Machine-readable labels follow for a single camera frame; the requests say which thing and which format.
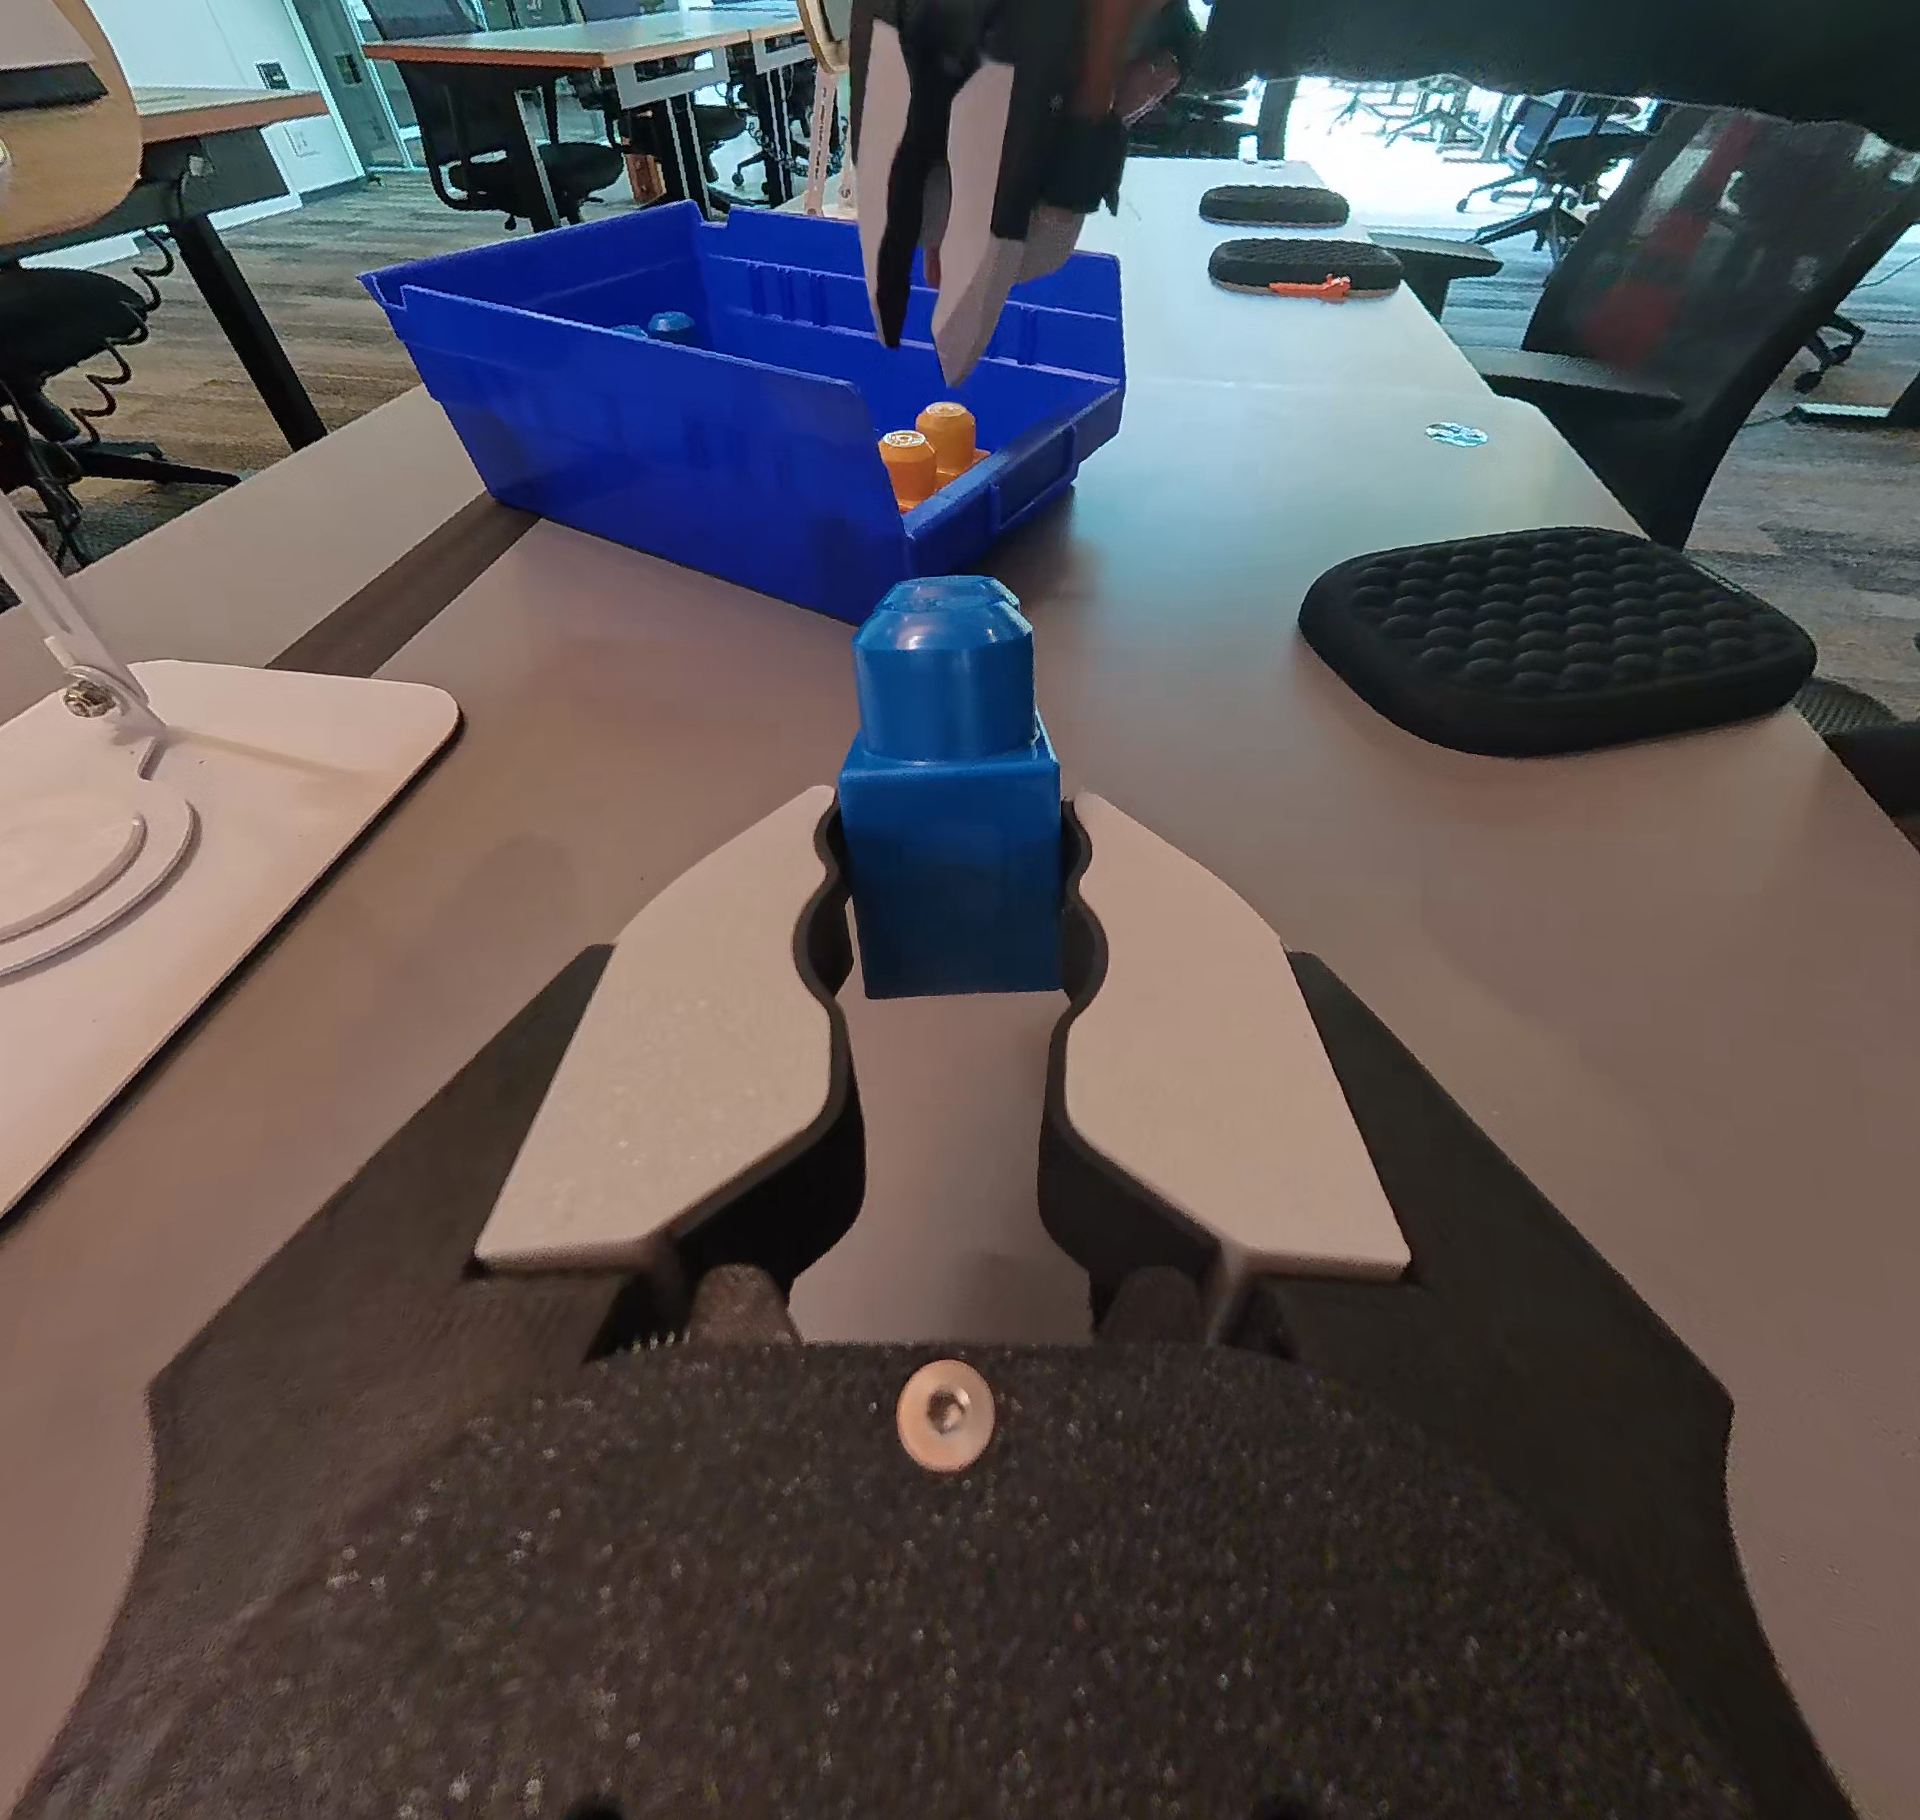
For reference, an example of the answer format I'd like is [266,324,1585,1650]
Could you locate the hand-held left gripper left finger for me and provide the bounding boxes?
[474,785,872,1315]

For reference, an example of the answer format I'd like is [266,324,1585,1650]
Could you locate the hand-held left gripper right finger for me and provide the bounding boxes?
[1039,793,1418,1328]

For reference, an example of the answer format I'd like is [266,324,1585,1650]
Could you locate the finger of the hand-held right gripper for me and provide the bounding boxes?
[930,51,1074,391]
[862,5,963,354]

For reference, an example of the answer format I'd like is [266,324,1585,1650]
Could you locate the blue plastic bin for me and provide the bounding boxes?
[356,199,1127,626]

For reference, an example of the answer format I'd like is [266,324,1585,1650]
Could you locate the brown wooden desk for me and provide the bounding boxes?
[0,86,330,448]
[365,2,824,224]

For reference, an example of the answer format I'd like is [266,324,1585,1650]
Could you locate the dark fleece garment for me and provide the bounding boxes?
[1822,718,1920,863]

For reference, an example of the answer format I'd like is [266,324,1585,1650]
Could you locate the black mesh office chair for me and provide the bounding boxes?
[1373,102,1920,547]

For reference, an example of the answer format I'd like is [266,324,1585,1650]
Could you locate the printed instruction sheet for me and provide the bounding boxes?
[0,0,119,111]

